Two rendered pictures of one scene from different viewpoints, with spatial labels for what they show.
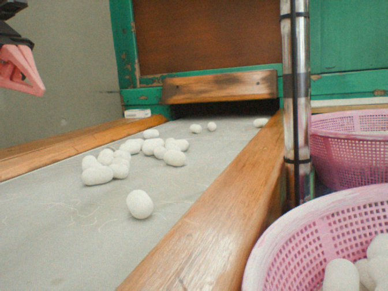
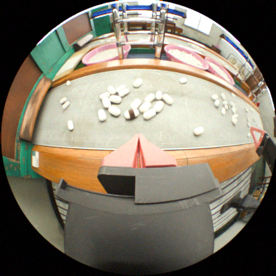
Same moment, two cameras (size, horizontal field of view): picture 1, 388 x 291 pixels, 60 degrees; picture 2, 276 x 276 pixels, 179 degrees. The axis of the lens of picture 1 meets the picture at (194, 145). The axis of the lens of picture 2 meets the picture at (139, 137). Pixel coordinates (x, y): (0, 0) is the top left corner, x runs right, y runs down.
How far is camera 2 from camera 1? 0.59 m
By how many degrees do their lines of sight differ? 84
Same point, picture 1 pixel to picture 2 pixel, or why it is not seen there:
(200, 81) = (28, 112)
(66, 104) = not seen: outside the picture
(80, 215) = (188, 94)
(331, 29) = (47, 56)
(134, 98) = (24, 166)
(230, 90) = (40, 97)
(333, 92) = (57, 69)
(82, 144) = (98, 154)
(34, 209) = (191, 108)
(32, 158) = not seen: hidden behind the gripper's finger
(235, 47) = (23, 89)
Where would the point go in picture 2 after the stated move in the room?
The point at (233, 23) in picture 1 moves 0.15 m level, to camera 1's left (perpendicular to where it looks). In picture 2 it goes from (18, 84) to (5, 113)
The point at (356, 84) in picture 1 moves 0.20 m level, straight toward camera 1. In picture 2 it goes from (60, 62) to (84, 52)
